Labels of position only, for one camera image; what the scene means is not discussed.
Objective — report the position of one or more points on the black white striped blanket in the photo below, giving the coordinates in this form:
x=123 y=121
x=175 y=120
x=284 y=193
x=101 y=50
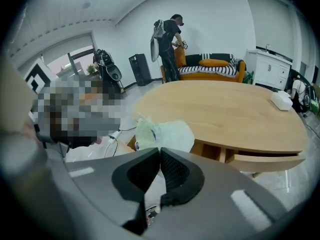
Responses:
x=210 y=70

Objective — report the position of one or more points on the white plastic tissue pack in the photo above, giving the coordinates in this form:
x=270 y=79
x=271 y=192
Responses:
x=172 y=134

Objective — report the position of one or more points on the person's head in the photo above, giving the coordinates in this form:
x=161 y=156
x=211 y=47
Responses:
x=75 y=109

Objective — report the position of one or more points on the oblong orange cushion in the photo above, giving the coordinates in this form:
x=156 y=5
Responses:
x=214 y=63

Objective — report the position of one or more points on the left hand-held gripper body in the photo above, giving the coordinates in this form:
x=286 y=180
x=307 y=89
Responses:
x=41 y=76

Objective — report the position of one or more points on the orange sofa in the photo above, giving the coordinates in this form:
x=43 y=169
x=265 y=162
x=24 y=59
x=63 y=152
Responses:
x=212 y=77

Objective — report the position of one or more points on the white rectangular box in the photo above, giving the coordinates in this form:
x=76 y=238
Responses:
x=282 y=100

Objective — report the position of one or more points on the white roller blind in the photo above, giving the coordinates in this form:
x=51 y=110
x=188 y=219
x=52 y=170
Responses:
x=270 y=21
x=67 y=46

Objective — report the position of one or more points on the oval wooden table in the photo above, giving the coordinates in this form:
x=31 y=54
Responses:
x=212 y=104

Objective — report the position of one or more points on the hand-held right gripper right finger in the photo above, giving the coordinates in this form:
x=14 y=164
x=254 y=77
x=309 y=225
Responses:
x=225 y=196

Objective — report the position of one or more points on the potted green plant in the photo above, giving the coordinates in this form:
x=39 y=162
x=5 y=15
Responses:
x=91 y=70

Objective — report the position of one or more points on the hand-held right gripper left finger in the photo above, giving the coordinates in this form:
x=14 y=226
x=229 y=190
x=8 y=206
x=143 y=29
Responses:
x=100 y=179

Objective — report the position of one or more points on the square orange cushion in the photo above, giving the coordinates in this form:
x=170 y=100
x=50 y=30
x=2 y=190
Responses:
x=180 y=57

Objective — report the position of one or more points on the grey white backpack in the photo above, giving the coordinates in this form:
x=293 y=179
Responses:
x=157 y=29

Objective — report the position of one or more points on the white sink cabinet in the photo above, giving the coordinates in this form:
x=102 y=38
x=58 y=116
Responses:
x=270 y=70

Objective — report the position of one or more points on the green rimmed backpack pod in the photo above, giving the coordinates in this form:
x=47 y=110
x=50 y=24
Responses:
x=309 y=97

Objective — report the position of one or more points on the wooden drawer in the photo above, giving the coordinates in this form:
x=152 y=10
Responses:
x=267 y=162

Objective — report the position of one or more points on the metal faucet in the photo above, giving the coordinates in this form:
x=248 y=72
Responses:
x=267 y=48

